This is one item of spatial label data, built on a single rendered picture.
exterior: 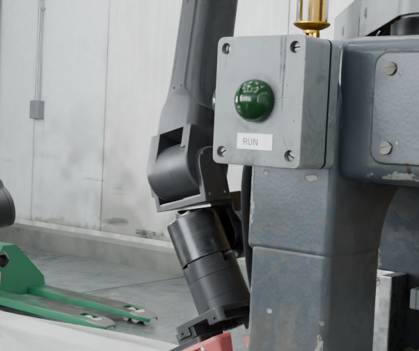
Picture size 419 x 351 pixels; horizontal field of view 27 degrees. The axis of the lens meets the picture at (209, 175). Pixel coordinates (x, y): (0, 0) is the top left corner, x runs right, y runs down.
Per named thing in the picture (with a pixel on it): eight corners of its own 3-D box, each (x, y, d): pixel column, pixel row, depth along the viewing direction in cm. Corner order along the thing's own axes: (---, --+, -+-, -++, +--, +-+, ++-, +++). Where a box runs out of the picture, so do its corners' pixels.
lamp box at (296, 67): (211, 162, 63) (217, 37, 62) (248, 162, 66) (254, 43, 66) (298, 169, 58) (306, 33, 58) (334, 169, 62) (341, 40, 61)
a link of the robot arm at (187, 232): (153, 223, 93) (184, 201, 89) (200, 216, 97) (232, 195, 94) (175, 284, 91) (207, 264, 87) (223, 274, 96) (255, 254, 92)
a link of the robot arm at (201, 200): (144, 163, 95) (195, 147, 88) (220, 156, 103) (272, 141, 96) (163, 272, 94) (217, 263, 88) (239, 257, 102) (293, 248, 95)
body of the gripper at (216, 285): (285, 310, 91) (259, 244, 93) (225, 324, 83) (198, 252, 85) (240, 331, 95) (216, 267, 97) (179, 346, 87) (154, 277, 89)
